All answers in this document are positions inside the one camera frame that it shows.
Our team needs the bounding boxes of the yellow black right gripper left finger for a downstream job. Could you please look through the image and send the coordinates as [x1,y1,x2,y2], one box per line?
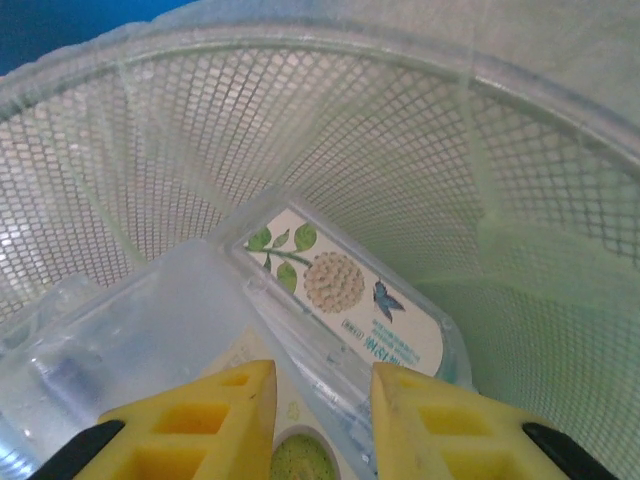
[29,358,279,480]

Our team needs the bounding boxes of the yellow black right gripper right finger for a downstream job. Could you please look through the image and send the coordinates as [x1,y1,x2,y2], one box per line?
[369,360,621,480]

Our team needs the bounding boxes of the clear plastic tray box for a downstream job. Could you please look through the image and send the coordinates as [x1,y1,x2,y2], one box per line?
[0,238,261,480]

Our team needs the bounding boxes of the clear flower-label bottle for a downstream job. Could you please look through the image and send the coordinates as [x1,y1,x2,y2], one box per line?
[222,197,474,480]

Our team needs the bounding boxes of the green lined trash bin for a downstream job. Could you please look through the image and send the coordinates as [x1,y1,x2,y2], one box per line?
[0,0,640,480]

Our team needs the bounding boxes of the silver mesh waste bin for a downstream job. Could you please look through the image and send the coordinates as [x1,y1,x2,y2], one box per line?
[0,19,640,480]

